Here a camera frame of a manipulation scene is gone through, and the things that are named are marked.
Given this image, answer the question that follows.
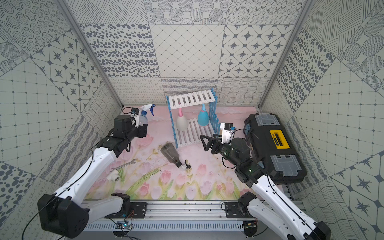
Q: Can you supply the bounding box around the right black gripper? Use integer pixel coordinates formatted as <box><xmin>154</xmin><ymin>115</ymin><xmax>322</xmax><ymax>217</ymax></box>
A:
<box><xmin>200</xmin><ymin>133</ymin><xmax>240</xmax><ymax>168</ymax></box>

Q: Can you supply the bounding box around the blue pink watering bottle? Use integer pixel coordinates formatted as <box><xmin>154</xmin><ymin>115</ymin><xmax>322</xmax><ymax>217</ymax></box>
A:
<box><xmin>197</xmin><ymin>104</ymin><xmax>210</xmax><ymax>127</ymax></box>

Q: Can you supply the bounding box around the white pink watering bottle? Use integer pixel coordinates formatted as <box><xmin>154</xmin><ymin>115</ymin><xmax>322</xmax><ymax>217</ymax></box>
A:
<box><xmin>176</xmin><ymin>108</ymin><xmax>189</xmax><ymax>131</ymax></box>

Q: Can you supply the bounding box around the blue and white slatted shelf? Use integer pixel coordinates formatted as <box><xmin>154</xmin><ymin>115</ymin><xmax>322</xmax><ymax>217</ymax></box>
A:
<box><xmin>166</xmin><ymin>89</ymin><xmax>220</xmax><ymax>148</ymax></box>

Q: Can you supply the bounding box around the clear blue spray bottle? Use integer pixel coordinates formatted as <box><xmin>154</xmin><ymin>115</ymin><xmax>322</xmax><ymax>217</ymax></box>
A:
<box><xmin>139</xmin><ymin>104</ymin><xmax>156</xmax><ymax>127</ymax></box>

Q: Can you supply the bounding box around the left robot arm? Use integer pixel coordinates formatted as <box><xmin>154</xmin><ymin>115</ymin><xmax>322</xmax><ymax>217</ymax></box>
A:
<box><xmin>38</xmin><ymin>113</ymin><xmax>148</xmax><ymax>239</ymax></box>

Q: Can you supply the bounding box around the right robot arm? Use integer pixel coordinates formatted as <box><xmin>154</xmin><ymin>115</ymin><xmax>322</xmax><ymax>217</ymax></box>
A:
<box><xmin>200</xmin><ymin>135</ymin><xmax>331</xmax><ymax>240</ymax></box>

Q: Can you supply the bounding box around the silver wrench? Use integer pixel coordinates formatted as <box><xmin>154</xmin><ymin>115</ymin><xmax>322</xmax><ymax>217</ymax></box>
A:
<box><xmin>112</xmin><ymin>159</ymin><xmax>138</xmax><ymax>172</ymax></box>

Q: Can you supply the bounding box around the smoky grey spray bottle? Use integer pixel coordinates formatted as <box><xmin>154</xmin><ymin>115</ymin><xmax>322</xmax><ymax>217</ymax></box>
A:
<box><xmin>161</xmin><ymin>143</ymin><xmax>191</xmax><ymax>170</ymax></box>

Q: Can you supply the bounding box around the pink floral table mat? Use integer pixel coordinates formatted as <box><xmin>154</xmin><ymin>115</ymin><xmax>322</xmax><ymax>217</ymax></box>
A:
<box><xmin>87</xmin><ymin>107</ymin><xmax>249</xmax><ymax>201</ymax></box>

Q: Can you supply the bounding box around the small white fitting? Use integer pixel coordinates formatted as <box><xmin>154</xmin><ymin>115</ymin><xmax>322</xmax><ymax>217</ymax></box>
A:
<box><xmin>107</xmin><ymin>170</ymin><xmax>120</xmax><ymax>182</ymax></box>

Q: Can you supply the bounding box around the black yellow toolbox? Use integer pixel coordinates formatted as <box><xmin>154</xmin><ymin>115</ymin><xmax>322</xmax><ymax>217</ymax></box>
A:
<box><xmin>244</xmin><ymin>113</ymin><xmax>307</xmax><ymax>184</ymax></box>

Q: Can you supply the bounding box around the small green circuit board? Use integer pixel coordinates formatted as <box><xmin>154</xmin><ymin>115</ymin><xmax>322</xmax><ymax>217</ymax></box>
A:
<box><xmin>116</xmin><ymin>222</ymin><xmax>133</xmax><ymax>231</ymax></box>

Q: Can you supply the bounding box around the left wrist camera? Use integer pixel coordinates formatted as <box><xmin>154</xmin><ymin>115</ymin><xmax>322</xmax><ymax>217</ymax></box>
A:
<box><xmin>128</xmin><ymin>108</ymin><xmax>140</xmax><ymax>128</ymax></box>

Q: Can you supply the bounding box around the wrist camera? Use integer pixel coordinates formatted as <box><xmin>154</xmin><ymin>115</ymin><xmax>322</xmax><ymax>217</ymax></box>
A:
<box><xmin>128</xmin><ymin>108</ymin><xmax>140</xmax><ymax>128</ymax></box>
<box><xmin>220</xmin><ymin>123</ymin><xmax>236</xmax><ymax>144</ymax></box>

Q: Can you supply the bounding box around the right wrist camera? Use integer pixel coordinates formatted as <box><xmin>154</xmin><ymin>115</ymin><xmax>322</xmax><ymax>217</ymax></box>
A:
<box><xmin>220</xmin><ymin>123</ymin><xmax>236</xmax><ymax>144</ymax></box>

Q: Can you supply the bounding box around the aluminium mounting rail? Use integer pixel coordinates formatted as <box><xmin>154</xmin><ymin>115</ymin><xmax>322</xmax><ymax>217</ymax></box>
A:
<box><xmin>98</xmin><ymin>200</ymin><xmax>255</xmax><ymax>223</ymax></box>

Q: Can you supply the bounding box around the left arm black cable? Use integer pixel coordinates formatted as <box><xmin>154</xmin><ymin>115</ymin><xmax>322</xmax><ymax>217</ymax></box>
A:
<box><xmin>20</xmin><ymin>106</ymin><xmax>136</xmax><ymax>240</ymax></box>

